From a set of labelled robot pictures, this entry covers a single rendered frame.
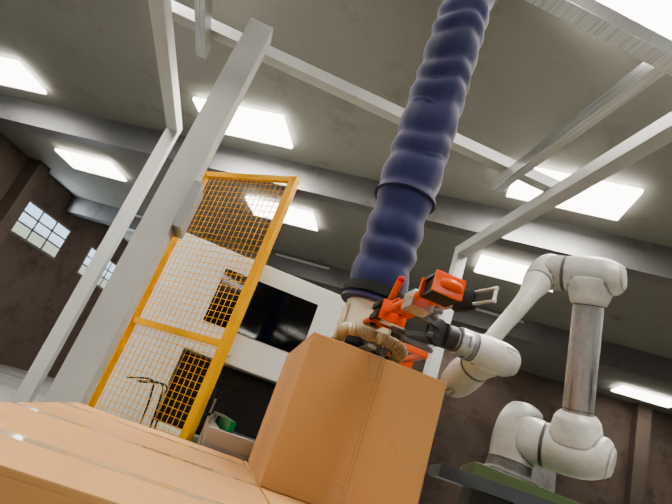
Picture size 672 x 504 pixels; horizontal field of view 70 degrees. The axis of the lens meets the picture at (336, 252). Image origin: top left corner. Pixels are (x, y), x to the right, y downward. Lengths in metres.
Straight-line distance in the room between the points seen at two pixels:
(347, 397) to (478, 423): 11.87
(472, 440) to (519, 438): 11.17
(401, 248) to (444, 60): 0.85
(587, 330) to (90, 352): 2.19
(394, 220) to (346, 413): 0.71
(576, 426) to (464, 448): 11.22
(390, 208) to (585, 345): 0.82
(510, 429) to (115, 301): 1.93
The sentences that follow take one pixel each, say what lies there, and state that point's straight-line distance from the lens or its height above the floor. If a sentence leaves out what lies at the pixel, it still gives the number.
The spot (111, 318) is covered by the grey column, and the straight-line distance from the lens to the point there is 2.69.
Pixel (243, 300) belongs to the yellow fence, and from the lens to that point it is 2.75.
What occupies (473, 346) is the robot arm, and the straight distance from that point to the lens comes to 1.48.
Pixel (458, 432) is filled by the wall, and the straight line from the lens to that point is 13.06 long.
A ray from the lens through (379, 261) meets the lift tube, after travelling 1.65.
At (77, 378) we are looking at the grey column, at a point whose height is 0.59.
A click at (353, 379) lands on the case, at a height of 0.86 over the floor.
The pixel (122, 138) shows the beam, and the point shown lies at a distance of 7.94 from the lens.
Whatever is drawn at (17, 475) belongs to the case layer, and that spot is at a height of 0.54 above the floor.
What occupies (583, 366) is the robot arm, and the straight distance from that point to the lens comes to 1.89.
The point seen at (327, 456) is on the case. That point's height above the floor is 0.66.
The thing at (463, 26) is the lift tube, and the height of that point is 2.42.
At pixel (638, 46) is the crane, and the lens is 3.05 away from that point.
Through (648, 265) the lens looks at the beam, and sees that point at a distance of 6.58.
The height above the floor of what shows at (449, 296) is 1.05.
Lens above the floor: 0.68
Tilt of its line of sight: 21 degrees up
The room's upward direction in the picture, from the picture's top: 20 degrees clockwise
